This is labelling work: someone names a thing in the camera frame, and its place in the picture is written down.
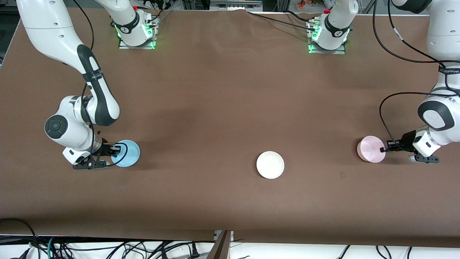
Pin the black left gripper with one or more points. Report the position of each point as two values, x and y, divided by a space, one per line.
406 139

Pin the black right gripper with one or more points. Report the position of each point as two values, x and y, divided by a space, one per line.
104 148

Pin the light blue bowl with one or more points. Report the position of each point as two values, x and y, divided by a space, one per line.
131 155

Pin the pink bowl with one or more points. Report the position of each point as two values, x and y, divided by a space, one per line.
368 149

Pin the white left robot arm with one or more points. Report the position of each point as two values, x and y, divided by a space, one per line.
444 36

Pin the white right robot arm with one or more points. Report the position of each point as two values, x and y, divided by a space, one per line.
50 21

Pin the white bowl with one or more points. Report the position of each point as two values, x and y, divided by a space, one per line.
270 164

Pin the brown table cover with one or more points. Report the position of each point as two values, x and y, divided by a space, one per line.
215 108

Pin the black power plug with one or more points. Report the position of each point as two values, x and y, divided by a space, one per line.
194 250

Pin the orange object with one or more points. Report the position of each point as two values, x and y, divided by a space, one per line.
309 3

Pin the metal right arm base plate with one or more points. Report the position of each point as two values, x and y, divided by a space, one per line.
138 46

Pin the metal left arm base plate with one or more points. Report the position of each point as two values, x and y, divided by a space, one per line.
327 51

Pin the brown metal post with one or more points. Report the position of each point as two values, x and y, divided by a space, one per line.
220 248

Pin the aluminium frame rail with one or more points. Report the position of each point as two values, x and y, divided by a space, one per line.
235 5

